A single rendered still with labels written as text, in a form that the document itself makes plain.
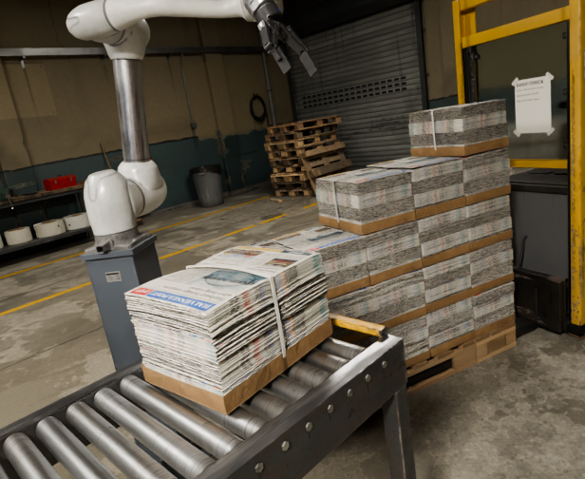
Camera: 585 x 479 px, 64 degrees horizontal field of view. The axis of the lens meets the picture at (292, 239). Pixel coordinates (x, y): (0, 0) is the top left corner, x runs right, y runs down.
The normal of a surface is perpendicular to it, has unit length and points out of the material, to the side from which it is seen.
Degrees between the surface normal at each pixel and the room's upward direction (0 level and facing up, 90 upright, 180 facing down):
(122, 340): 90
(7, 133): 90
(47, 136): 90
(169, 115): 90
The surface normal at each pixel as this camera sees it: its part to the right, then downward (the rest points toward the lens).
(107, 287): -0.14, 0.27
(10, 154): 0.71, 0.07
